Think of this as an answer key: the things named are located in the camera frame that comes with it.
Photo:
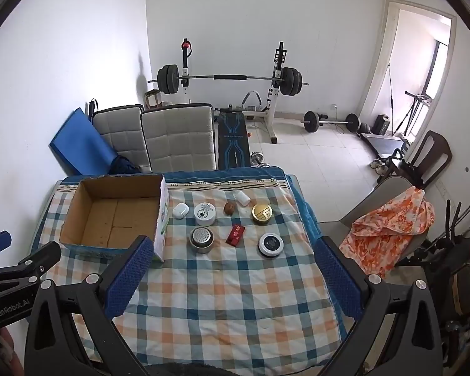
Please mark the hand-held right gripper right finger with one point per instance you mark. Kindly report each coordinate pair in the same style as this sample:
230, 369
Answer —
338, 278

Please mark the plaid blanket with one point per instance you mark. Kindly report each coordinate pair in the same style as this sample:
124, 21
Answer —
227, 301

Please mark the black heater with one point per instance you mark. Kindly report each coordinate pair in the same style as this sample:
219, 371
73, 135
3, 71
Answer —
382, 124

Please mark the grey armchair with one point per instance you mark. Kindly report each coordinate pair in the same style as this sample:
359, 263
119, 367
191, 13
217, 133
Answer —
376, 199

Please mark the black tripod stands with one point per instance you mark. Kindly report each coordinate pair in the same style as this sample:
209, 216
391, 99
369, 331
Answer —
452, 227

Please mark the small red box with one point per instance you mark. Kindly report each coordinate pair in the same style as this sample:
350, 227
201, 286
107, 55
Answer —
235, 235

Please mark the barbell with black plates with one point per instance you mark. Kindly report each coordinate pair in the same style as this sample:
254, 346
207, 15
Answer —
168, 79

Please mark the blue foam mat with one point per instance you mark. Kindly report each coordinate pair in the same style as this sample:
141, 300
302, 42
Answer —
78, 145

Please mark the brown walnut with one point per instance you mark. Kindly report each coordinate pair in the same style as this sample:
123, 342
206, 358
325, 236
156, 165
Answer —
229, 208

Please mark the gold round tin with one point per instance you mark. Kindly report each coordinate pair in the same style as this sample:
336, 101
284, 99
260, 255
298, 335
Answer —
262, 214

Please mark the short barbell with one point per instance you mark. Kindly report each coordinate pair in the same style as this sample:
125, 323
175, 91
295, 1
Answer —
311, 120

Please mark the white shoes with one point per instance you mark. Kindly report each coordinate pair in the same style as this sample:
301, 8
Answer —
378, 165

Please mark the treadmill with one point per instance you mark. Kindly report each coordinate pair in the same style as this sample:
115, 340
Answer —
384, 143

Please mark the white door frame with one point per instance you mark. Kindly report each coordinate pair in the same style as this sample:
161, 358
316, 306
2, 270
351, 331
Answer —
380, 66

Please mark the cardboard box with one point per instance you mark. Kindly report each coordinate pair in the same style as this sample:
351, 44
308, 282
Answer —
102, 219

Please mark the brown wooden chair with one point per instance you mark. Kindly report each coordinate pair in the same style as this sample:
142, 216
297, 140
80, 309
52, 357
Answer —
434, 152

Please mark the dark blue cloth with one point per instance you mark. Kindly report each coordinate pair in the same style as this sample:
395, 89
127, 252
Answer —
122, 165

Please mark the white squat rack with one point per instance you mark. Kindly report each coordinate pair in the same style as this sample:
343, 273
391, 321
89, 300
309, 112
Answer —
276, 86

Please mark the orange patterned cloth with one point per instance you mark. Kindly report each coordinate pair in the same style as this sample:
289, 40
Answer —
391, 223

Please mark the white compact with black top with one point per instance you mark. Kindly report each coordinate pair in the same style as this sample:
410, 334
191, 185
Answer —
271, 244

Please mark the white round jar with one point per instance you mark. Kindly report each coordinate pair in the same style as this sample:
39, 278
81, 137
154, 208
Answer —
204, 214

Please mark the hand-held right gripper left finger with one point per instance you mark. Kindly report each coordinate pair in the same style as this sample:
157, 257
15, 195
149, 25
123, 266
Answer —
127, 274

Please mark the black folded stick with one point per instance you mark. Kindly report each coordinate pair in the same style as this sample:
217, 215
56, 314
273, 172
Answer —
91, 109

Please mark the chrome dumbbell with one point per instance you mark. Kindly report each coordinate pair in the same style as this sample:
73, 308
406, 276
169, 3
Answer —
257, 159

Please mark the white earbud case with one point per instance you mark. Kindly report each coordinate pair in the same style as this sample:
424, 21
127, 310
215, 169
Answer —
241, 198
179, 210

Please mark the black weight bench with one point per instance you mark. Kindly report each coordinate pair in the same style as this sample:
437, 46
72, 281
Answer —
232, 141

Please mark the metal strainer cup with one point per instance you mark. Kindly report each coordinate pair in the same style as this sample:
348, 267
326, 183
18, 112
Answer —
202, 239

